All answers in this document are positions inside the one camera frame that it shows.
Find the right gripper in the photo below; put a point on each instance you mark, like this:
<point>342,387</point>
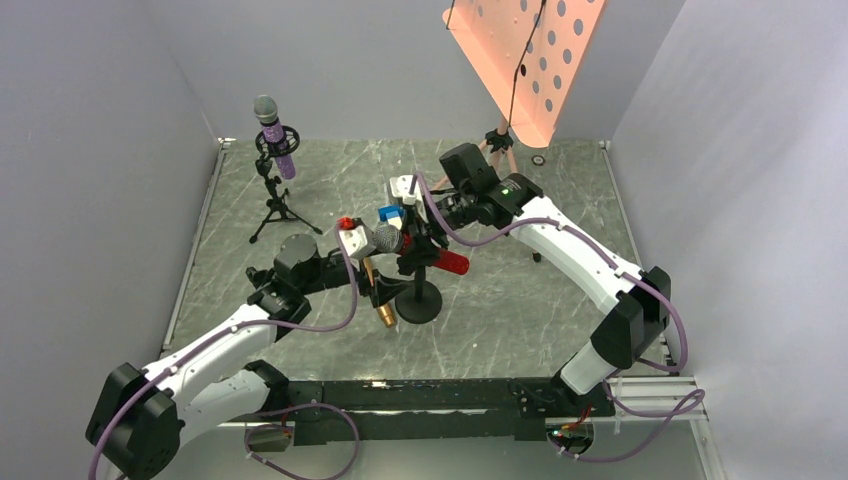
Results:
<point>423,234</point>

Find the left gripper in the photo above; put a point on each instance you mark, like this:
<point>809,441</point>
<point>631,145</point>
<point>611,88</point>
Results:
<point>365,271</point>

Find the red glitter microphone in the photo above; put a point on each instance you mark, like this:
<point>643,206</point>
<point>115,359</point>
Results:
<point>416,252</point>

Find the black round-base mic stand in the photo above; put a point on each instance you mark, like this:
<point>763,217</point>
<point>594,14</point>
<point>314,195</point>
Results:
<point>422,302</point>

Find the purple glitter microphone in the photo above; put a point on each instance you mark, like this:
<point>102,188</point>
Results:
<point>267,113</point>

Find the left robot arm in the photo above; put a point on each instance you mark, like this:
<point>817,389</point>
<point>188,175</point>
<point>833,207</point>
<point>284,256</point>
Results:
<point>143,416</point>

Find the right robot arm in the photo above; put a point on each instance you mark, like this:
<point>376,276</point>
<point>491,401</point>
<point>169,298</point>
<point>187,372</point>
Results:
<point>635,303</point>

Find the pink music stand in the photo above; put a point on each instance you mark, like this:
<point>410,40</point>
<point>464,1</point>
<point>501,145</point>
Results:
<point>527,55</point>

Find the gold microphone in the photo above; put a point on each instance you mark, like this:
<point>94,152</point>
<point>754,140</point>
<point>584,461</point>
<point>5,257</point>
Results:
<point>384,311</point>

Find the blue white toy block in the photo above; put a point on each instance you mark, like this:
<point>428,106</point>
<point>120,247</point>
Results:
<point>393,215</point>

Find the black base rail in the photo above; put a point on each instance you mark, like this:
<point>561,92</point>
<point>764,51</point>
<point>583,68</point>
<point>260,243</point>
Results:
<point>525,409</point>

